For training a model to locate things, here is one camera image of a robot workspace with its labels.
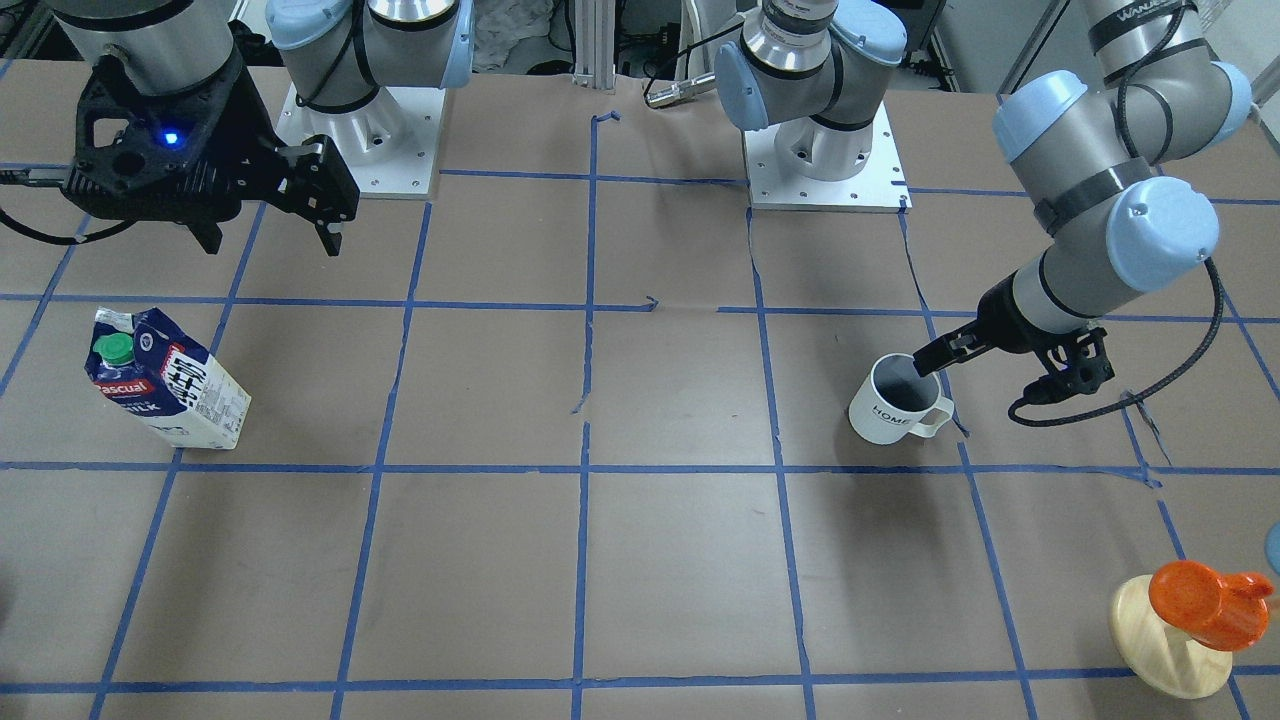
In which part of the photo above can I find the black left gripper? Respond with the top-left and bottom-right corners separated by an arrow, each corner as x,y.
911,273 -> 1061,375

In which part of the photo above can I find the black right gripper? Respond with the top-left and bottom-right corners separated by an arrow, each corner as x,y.
182,60 -> 360,258

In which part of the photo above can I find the white mug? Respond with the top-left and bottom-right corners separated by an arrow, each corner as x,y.
847,354 -> 955,445

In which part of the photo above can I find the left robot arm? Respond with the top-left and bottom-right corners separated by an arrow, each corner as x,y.
713,1 -> 1252,392

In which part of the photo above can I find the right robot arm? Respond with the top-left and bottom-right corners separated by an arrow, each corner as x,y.
6,1 -> 474,256

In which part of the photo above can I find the blue white milk carton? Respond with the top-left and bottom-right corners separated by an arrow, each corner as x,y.
84,307 -> 251,450

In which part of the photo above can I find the blue mug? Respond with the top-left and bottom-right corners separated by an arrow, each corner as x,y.
1263,521 -> 1280,574

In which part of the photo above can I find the orange mug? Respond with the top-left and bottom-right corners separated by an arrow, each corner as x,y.
1148,560 -> 1276,652

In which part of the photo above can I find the wooden mug tree stand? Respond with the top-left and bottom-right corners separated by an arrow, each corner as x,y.
1108,575 -> 1234,700

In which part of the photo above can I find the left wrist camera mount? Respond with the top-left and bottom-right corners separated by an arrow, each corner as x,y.
1021,325 -> 1115,405

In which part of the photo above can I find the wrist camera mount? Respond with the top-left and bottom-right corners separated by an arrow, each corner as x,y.
61,44 -> 244,225
1021,325 -> 1115,405

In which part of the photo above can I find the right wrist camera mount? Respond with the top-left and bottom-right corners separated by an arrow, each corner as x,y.
61,44 -> 244,225

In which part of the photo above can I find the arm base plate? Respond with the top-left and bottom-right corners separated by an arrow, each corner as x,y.
275,86 -> 448,200
742,104 -> 913,213

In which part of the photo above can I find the black camera cable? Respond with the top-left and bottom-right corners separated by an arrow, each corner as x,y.
1009,255 -> 1228,429

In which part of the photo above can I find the aluminium frame post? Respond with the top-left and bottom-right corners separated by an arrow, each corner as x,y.
572,0 -> 617,94

